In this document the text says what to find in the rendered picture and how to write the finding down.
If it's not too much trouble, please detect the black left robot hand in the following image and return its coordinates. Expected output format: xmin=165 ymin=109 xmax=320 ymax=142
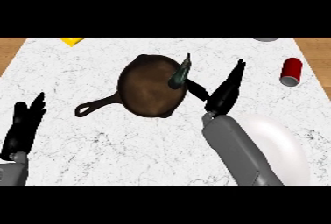
xmin=0 ymin=91 xmax=47 ymax=162

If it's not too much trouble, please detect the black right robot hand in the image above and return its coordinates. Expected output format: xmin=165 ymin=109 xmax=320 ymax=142
xmin=183 ymin=58 xmax=246 ymax=116

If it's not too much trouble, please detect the dark green eggplant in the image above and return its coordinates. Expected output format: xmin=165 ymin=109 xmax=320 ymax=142
xmin=167 ymin=52 xmax=192 ymax=90

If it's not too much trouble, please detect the dark brown cast-iron pan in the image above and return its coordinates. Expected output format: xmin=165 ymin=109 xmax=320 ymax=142
xmin=74 ymin=53 xmax=189 ymax=119

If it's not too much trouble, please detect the red can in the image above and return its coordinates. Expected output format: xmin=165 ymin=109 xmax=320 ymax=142
xmin=279 ymin=57 xmax=304 ymax=88

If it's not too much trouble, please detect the yellow object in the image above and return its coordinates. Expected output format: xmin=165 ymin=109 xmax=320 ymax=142
xmin=57 ymin=38 xmax=85 ymax=48

